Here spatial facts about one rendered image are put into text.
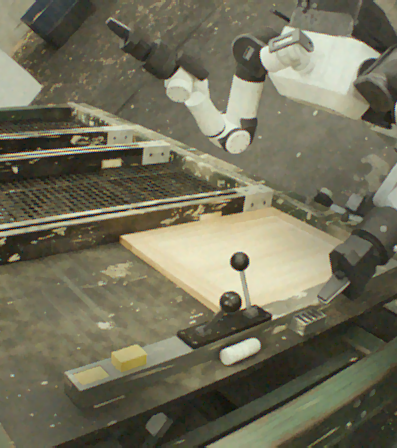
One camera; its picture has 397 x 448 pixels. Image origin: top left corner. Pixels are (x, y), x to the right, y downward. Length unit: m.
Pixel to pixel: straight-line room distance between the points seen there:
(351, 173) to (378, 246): 1.83
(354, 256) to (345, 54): 0.56
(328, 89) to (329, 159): 1.60
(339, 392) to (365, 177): 1.95
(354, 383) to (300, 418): 0.14
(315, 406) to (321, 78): 0.78
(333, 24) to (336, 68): 0.12
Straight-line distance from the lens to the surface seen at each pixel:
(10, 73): 5.17
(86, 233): 1.29
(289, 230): 1.55
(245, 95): 1.53
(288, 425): 0.79
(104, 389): 0.84
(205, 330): 0.94
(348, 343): 1.19
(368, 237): 0.96
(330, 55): 1.31
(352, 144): 2.87
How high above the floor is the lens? 2.22
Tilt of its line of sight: 47 degrees down
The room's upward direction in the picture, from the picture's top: 49 degrees counter-clockwise
